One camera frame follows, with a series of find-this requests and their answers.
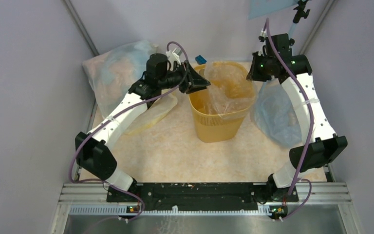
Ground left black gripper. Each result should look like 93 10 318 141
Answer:
159 59 211 94

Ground clear plastic trash bag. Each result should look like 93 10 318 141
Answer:
203 61 256 120

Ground yellow plastic trash bin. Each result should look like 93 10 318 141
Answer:
189 65 250 143

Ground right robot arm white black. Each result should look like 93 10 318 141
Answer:
247 33 348 201

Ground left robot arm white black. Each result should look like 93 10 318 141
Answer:
74 53 211 202

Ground blue toy brick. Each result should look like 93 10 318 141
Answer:
195 55 207 65

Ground yellow plastic bag on floor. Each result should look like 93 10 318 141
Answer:
124 94 178 135

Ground blue stuffed bag right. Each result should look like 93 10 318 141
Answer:
251 80 302 148

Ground light blue tripod stand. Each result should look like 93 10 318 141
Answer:
288 0 310 40

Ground large stuffed bag left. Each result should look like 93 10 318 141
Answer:
82 40 158 117

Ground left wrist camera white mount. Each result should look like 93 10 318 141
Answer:
166 48 183 68

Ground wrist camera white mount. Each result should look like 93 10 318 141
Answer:
258 28 268 42
166 48 183 68

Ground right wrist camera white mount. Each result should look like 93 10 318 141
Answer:
258 28 268 42

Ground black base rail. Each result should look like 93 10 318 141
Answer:
106 182 299 212

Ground white cable duct strip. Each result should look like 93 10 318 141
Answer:
69 205 271 216

